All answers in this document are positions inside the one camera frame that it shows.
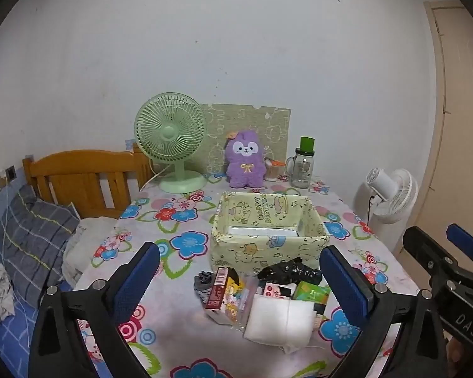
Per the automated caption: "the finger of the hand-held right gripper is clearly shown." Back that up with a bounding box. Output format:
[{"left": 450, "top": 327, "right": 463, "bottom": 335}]
[
  {"left": 402, "top": 226, "right": 473, "bottom": 301},
  {"left": 446, "top": 224, "right": 473, "bottom": 262}
]

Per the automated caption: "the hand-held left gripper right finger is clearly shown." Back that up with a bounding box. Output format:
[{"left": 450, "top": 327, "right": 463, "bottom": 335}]
[{"left": 319, "top": 245, "right": 448, "bottom": 378}]

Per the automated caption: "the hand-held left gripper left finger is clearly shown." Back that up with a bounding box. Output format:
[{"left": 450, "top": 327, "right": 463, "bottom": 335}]
[{"left": 28, "top": 241, "right": 161, "bottom": 378}]

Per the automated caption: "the grey velvet pouch with chain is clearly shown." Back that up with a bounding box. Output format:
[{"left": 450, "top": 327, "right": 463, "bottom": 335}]
[{"left": 194, "top": 272, "right": 217, "bottom": 304}]

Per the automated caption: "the yellow cartoon print storage box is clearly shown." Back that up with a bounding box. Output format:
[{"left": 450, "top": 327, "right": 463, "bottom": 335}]
[{"left": 209, "top": 191, "right": 332, "bottom": 274}]

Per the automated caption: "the clear plastic bag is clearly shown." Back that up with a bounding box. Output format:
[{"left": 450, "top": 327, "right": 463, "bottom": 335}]
[{"left": 205, "top": 276, "right": 261, "bottom": 331}]

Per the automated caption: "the green box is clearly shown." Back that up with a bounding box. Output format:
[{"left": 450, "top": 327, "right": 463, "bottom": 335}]
[{"left": 293, "top": 281, "right": 331, "bottom": 304}]

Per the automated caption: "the floral tablecloth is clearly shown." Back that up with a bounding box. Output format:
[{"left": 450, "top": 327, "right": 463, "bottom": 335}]
[{"left": 73, "top": 173, "right": 418, "bottom": 378}]

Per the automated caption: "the black plastic bag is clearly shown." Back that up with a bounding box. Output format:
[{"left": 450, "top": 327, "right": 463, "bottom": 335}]
[{"left": 257, "top": 257, "right": 323, "bottom": 286}]

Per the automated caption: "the beige blanket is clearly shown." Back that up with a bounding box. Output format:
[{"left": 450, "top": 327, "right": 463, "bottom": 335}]
[{"left": 62, "top": 216, "right": 119, "bottom": 284}]

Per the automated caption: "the white standing fan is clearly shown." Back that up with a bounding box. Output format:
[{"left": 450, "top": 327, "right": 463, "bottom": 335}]
[{"left": 353, "top": 168, "right": 419, "bottom": 249}]

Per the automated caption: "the pink white small packet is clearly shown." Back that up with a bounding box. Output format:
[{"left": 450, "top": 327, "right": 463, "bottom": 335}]
[{"left": 262, "top": 282, "right": 292, "bottom": 298}]

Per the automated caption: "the white tissue pack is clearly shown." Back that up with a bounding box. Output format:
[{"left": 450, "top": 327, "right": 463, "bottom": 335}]
[{"left": 243, "top": 295, "right": 315, "bottom": 353}]

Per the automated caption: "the red box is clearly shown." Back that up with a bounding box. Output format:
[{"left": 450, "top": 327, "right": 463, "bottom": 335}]
[{"left": 205, "top": 266, "right": 230, "bottom": 311}]

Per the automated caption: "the grey plaid pillow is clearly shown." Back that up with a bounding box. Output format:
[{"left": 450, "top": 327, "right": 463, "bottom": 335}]
[{"left": 0, "top": 185, "right": 80, "bottom": 308}]

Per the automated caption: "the beige door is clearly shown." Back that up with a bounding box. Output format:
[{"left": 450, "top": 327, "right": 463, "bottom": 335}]
[{"left": 394, "top": 0, "right": 473, "bottom": 268}]

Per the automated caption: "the wooden bed headboard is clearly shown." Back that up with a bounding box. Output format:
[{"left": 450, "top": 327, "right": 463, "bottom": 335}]
[{"left": 22, "top": 144, "right": 154, "bottom": 219}]

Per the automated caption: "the glass mug green lid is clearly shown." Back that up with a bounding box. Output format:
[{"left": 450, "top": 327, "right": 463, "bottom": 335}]
[{"left": 286, "top": 136, "right": 316, "bottom": 189}]

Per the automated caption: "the small container orange lid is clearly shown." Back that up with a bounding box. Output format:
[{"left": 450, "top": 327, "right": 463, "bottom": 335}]
[{"left": 263, "top": 157, "right": 286, "bottom": 182}]

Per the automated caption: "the green desk fan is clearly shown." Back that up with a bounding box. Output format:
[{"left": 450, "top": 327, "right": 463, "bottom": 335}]
[{"left": 134, "top": 92, "right": 209, "bottom": 194}]

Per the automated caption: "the purple plush toy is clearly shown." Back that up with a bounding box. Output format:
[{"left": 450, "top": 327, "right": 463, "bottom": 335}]
[{"left": 224, "top": 129, "right": 266, "bottom": 188}]

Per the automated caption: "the printed cardboard panel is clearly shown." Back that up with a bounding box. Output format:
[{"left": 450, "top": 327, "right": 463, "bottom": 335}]
[{"left": 200, "top": 103, "right": 292, "bottom": 176}]

